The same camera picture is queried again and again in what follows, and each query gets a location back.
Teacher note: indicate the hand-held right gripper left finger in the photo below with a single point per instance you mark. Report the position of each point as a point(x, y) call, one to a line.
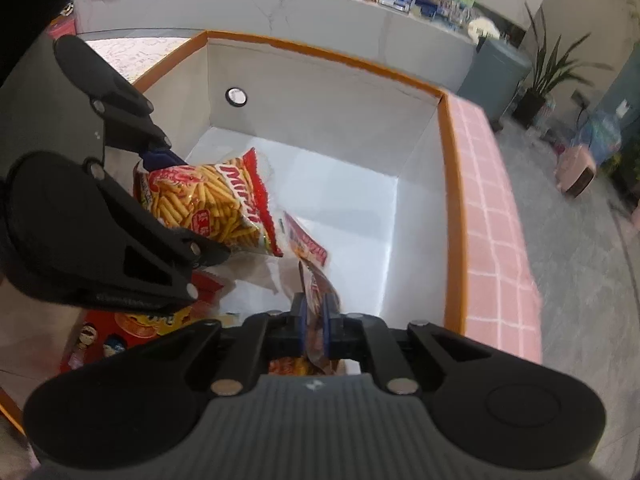
point(300, 325)

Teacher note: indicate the long-leaf potted plant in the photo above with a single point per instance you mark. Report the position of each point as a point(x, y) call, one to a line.
point(542, 85)

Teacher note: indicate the pink heater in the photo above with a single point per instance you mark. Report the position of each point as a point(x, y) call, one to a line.
point(577, 172)

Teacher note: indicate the white cloud-shaped sign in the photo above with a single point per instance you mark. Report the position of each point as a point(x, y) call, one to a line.
point(482, 27)

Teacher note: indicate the pink grid cloth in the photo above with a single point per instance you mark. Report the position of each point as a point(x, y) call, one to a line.
point(495, 210)

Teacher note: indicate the blue water jug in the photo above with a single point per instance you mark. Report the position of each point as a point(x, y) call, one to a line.
point(600, 132)

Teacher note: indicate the orange cardboard box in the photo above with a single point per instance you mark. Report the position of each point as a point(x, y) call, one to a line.
point(350, 110)

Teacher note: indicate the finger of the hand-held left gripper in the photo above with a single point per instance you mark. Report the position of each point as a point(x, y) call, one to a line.
point(165, 255)
point(125, 105)

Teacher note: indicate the red noodle snack packet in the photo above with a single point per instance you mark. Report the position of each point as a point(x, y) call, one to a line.
point(145, 325)

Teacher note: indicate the pink box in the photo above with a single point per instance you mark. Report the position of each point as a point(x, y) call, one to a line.
point(62, 27)

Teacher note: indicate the grey trash bin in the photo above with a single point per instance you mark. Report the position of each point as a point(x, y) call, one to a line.
point(492, 80)

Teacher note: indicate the marble television console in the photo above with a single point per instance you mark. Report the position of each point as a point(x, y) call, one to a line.
point(325, 25)

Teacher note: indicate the red fries snack packet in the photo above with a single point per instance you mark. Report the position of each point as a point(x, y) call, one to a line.
point(215, 200)
point(305, 247)

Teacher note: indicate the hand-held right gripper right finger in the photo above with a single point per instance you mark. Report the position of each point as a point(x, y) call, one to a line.
point(331, 327)

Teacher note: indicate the clear packet with brown snack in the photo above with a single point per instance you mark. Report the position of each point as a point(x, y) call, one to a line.
point(316, 282)

